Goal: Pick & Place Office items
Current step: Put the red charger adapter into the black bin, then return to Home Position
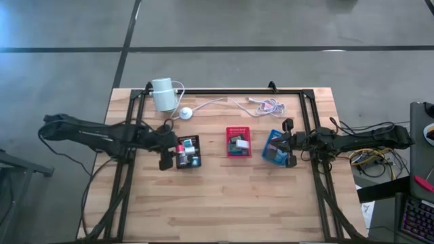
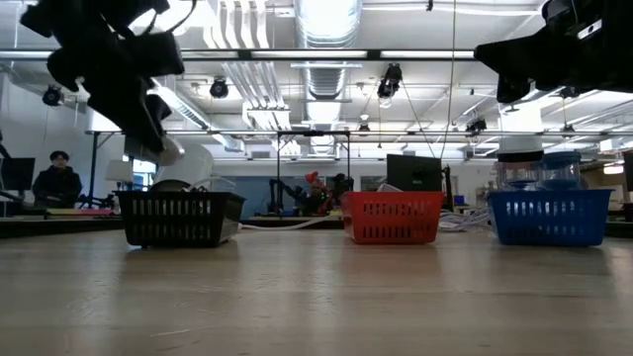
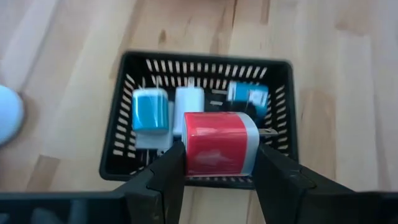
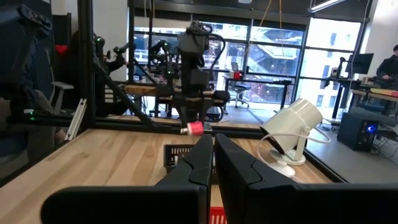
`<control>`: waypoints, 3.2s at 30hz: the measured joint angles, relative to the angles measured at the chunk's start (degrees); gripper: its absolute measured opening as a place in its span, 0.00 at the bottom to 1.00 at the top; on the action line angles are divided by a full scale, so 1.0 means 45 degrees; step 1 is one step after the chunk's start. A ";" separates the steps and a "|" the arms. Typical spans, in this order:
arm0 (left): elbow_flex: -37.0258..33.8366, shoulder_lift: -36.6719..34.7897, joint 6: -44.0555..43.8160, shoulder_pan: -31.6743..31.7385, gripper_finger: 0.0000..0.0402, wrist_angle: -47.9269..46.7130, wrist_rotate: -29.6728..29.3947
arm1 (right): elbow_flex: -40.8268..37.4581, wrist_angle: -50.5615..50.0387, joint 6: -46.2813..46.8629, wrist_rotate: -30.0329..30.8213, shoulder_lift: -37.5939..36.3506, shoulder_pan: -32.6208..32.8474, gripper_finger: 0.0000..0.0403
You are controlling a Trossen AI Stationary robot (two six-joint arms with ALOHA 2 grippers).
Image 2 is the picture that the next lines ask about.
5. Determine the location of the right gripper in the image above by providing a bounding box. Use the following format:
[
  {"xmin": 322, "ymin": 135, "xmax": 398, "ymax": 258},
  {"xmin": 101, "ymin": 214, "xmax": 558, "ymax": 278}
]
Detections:
[{"xmin": 473, "ymin": 13, "xmax": 593, "ymax": 105}]

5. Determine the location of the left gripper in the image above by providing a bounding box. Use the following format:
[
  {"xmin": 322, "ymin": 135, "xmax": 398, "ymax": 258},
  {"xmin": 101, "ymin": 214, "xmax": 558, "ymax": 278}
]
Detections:
[{"xmin": 46, "ymin": 29, "xmax": 173, "ymax": 154}]

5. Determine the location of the black-capped blue hourglass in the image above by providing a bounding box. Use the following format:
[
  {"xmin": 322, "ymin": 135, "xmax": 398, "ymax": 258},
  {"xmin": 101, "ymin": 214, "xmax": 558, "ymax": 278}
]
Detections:
[{"xmin": 497, "ymin": 150, "xmax": 545, "ymax": 192}]

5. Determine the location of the black plastic basket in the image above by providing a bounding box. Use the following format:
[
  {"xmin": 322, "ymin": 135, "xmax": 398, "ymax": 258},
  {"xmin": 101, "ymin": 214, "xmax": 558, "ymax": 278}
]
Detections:
[{"xmin": 116, "ymin": 190, "xmax": 246, "ymax": 249}]

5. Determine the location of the blue five-minute hourglass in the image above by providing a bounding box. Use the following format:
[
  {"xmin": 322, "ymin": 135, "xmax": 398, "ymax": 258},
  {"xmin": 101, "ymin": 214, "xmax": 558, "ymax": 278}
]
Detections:
[{"xmin": 541, "ymin": 151, "xmax": 584, "ymax": 192}]

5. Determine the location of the blue plastic basket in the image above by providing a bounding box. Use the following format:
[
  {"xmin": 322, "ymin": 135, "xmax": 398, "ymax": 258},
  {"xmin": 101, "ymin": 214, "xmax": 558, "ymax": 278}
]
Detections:
[{"xmin": 487, "ymin": 189, "xmax": 614, "ymax": 247}]

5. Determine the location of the dark hanging screen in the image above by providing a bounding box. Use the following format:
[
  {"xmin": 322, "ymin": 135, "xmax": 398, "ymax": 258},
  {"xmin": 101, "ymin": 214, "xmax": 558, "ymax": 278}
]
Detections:
[{"xmin": 123, "ymin": 137, "xmax": 164, "ymax": 162}]

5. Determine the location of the white rectangular object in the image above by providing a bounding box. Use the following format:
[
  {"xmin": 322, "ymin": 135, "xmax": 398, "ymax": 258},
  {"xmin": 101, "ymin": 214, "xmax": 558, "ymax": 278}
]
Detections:
[{"xmin": 104, "ymin": 158, "xmax": 135, "ymax": 183}]

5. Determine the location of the white cylindrical column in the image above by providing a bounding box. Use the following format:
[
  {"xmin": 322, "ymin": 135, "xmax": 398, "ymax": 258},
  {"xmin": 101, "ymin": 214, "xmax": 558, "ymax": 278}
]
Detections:
[{"xmin": 497, "ymin": 135, "xmax": 544, "ymax": 153}]

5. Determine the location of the person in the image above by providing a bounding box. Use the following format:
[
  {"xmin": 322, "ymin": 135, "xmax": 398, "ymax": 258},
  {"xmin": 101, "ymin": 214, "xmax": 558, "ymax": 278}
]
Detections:
[{"xmin": 32, "ymin": 150, "xmax": 84, "ymax": 209}]

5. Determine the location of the black computer monitor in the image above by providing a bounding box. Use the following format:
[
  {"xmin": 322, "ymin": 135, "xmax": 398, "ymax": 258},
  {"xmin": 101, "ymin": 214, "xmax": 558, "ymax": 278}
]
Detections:
[
  {"xmin": 0, "ymin": 157, "xmax": 37, "ymax": 193},
  {"xmin": 386, "ymin": 153, "xmax": 443, "ymax": 193}
]

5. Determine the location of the small red machine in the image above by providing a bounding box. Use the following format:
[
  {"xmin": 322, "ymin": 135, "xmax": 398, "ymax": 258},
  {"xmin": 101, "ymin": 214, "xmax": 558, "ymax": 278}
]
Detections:
[{"xmin": 305, "ymin": 170, "xmax": 327, "ymax": 197}]

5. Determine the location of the red plastic basket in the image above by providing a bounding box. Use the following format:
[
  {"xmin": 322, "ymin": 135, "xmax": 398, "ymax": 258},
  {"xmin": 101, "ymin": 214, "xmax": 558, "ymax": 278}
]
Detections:
[{"xmin": 340, "ymin": 191, "xmax": 445, "ymax": 245}]

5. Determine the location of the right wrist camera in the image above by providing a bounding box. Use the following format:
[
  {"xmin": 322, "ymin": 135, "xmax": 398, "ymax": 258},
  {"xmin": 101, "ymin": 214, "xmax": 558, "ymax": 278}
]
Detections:
[{"xmin": 541, "ymin": 0, "xmax": 583, "ymax": 29}]

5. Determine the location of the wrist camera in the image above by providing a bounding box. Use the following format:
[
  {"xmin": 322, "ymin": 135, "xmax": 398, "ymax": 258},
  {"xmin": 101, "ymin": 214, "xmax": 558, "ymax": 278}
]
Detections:
[
  {"xmin": 132, "ymin": 31, "xmax": 186, "ymax": 78},
  {"xmin": 541, "ymin": 0, "xmax": 583, "ymax": 29}
]

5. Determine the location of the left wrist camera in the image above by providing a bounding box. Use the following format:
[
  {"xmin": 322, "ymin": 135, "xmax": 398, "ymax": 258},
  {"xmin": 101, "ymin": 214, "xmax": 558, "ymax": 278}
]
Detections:
[{"xmin": 132, "ymin": 31, "xmax": 186, "ymax": 78}]

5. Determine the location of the thin white lamp cable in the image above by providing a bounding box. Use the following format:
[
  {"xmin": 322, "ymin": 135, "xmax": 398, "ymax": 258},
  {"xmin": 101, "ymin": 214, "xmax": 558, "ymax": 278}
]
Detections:
[{"xmin": 187, "ymin": 175, "xmax": 238, "ymax": 194}]

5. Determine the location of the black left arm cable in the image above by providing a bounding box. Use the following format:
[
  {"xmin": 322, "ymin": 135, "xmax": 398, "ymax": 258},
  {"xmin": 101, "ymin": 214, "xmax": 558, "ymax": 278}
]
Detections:
[{"xmin": 147, "ymin": 0, "xmax": 198, "ymax": 35}]

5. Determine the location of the coiled white cable bundle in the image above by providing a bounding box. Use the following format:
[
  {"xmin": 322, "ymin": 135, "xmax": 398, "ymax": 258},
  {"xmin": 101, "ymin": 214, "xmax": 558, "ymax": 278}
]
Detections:
[{"xmin": 438, "ymin": 207, "xmax": 492, "ymax": 232}]

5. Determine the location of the silver ventilation duct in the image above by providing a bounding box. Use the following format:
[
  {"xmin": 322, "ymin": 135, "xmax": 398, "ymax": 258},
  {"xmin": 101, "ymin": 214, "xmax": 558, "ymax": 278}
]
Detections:
[{"xmin": 295, "ymin": 0, "xmax": 363, "ymax": 100}]

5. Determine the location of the thick white power cable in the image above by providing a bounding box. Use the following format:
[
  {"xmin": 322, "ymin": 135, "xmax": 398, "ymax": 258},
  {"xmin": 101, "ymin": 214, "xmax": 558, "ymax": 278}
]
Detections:
[{"xmin": 238, "ymin": 213, "xmax": 343, "ymax": 232}]

